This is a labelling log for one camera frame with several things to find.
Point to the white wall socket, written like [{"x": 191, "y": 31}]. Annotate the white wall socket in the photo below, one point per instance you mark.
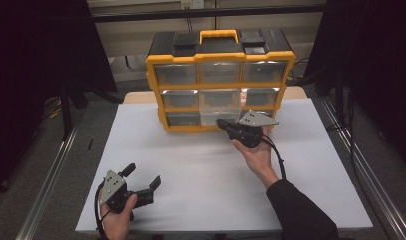
[{"x": 192, "y": 4}]

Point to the black curtain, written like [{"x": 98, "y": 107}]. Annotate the black curtain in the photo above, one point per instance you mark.
[
  {"x": 31, "y": 66},
  {"x": 377, "y": 66}
]

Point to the black metal stand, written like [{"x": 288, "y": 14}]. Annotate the black metal stand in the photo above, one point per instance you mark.
[{"x": 66, "y": 113}]

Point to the aluminium floor rail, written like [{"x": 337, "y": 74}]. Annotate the aluminium floor rail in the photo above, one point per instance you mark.
[
  {"x": 374, "y": 186},
  {"x": 47, "y": 186}
]

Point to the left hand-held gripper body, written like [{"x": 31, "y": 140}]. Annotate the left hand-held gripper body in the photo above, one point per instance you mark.
[{"x": 113, "y": 188}]

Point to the yellow black organizer cabinet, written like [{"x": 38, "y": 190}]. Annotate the yellow black organizer cabinet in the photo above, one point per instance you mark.
[{"x": 221, "y": 50}]

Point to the grid of clear drawers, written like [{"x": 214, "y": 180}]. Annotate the grid of clear drawers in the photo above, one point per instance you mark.
[{"x": 176, "y": 74}]

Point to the clear plastic drawer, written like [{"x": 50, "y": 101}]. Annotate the clear plastic drawer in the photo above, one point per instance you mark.
[{"x": 220, "y": 103}]

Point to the black horizontal bar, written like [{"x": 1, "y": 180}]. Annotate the black horizontal bar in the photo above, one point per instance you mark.
[{"x": 151, "y": 15}]

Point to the small black stick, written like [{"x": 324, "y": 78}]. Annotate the small black stick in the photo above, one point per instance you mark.
[{"x": 90, "y": 144}]

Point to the person's left hand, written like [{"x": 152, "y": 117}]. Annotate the person's left hand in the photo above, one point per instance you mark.
[{"x": 118, "y": 225}]

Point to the person's right hand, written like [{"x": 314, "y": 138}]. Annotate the person's right hand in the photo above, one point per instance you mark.
[{"x": 259, "y": 158}]

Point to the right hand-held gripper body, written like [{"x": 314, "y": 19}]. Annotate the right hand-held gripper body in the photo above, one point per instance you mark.
[{"x": 256, "y": 119}]

